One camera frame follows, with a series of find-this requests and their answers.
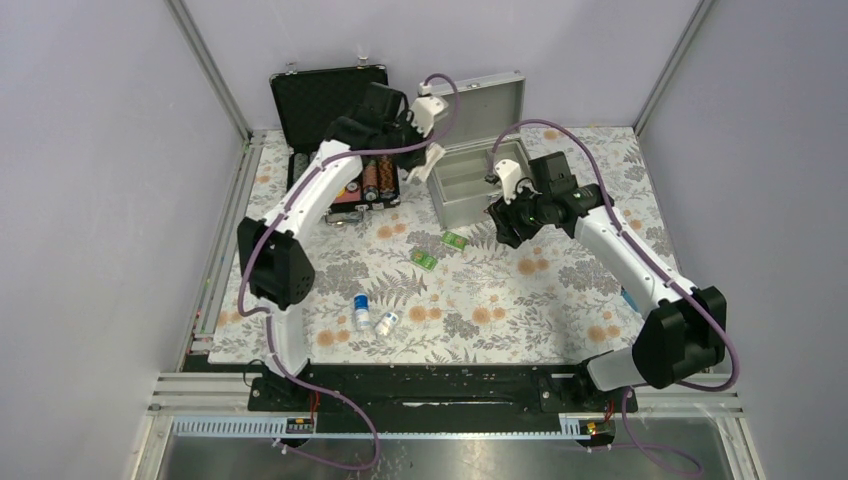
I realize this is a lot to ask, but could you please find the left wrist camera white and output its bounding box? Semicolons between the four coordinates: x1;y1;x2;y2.
409;82;449;138

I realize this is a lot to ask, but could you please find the black poker chip case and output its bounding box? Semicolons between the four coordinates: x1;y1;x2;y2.
269;64;400;216

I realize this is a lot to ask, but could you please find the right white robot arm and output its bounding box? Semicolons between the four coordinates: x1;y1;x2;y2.
487;153;727;412

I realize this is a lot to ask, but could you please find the floral table mat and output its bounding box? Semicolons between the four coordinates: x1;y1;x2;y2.
208;127;679;364

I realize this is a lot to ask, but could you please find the white blue pill bottle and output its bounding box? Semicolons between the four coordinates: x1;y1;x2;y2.
353;293;371;331

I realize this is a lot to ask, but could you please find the grey metal medicine box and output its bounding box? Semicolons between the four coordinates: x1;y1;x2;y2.
427;70;530;230

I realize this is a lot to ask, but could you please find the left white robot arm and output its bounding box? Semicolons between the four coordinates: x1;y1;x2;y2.
237;83;448;411

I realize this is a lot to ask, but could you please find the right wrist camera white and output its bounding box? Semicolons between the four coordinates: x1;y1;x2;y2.
484;159;524;205

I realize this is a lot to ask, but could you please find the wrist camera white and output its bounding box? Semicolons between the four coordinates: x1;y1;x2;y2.
484;159;524;205
409;82;449;138

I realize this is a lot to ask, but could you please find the green small box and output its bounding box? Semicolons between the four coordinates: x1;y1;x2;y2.
410;250;438;271
441;232;469;251

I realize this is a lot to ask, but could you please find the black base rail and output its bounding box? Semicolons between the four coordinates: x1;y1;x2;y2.
248;364;638;434

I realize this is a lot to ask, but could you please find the grey plastic divider tray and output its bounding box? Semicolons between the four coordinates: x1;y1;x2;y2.
435;156;501;201

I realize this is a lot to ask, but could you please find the small white pill bottle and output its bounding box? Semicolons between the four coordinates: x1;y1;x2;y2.
375;312;400;337

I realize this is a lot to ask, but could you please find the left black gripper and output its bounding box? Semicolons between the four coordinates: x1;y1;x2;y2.
382;112;434;174

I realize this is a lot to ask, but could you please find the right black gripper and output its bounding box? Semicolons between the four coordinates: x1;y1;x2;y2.
489;180;552;250

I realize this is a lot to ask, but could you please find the colourful block toy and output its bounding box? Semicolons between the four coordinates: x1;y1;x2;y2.
621;288;640;313

